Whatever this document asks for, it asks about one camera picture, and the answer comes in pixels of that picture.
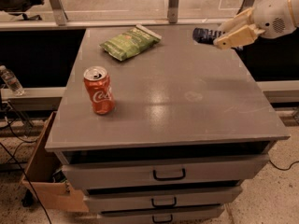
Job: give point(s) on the bottom grey drawer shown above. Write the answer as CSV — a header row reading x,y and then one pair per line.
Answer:
x,y
161,216

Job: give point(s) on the grey drawer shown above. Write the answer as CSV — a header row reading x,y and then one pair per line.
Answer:
x,y
160,199
163,172
161,216

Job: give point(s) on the clear plastic water bottle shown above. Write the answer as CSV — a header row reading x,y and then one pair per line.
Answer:
x,y
11,81

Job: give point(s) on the top grey drawer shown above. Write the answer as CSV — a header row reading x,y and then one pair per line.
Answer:
x,y
163,172

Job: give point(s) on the grey drawer cabinet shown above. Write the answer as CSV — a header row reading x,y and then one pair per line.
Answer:
x,y
177,100

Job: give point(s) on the blue rxbar blueberry bar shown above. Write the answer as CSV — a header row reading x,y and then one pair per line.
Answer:
x,y
207,36

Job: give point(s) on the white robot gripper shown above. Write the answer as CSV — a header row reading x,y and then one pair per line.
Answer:
x,y
270,16

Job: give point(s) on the metal window frame rail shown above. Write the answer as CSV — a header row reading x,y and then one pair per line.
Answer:
x,y
60,14

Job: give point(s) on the green chip bag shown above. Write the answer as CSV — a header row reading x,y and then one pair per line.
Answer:
x,y
130,43

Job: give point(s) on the cardboard box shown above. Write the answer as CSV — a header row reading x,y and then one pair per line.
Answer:
x,y
38,179

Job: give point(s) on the middle grey drawer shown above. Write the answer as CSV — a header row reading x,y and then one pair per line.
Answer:
x,y
160,199

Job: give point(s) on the orange soda can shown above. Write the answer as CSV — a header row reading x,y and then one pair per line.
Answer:
x,y
97,84

